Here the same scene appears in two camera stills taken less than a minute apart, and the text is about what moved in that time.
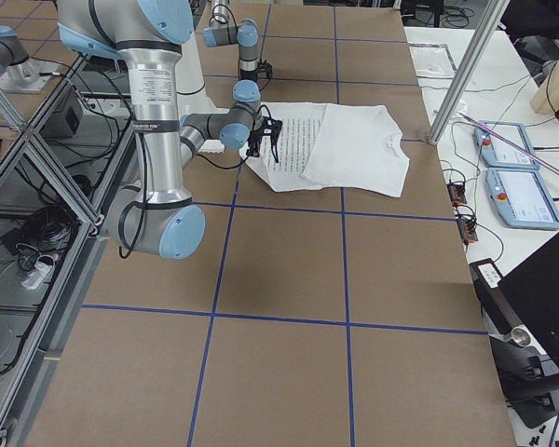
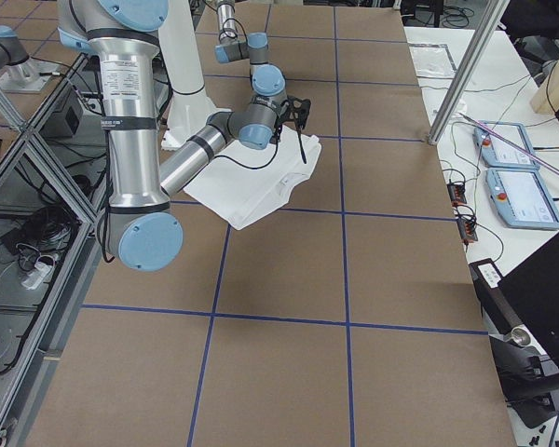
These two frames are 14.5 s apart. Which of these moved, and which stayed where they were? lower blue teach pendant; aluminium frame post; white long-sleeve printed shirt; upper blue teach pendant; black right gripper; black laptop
Moved: black right gripper; white long-sleeve printed shirt
Stayed: upper blue teach pendant; aluminium frame post; black laptop; lower blue teach pendant
